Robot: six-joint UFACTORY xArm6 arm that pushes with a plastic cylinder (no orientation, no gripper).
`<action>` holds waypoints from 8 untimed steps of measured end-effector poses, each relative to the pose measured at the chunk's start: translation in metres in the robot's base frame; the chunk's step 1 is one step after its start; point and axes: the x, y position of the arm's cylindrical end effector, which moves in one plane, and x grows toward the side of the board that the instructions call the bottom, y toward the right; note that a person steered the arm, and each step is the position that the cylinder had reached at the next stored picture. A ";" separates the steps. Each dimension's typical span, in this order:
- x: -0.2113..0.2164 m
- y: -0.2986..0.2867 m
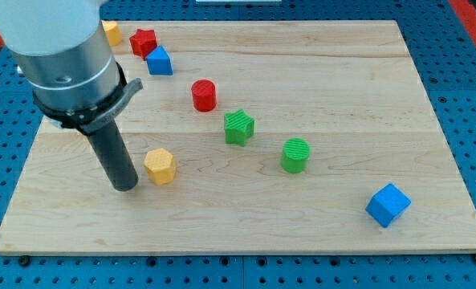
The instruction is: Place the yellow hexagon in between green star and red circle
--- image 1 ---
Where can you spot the wooden board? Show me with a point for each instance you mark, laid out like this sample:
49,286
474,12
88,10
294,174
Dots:
350,89

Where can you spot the green cylinder block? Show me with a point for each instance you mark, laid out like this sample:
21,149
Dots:
295,155

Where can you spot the green star block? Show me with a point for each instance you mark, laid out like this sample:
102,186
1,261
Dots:
238,127

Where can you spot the blue cube block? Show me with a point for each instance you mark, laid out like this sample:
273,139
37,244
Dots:
387,205

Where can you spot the yellow hexagon block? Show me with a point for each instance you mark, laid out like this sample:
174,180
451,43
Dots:
160,166

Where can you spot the red cylinder block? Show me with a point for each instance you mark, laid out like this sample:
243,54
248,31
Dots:
204,95

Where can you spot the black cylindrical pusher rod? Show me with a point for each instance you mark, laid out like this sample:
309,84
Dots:
113,155

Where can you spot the blue triangle block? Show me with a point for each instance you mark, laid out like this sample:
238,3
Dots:
158,62

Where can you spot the yellow block at back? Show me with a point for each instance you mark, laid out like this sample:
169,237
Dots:
112,31

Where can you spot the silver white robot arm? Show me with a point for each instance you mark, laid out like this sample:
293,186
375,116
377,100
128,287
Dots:
62,50

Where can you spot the red star block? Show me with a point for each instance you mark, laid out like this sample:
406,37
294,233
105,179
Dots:
143,42

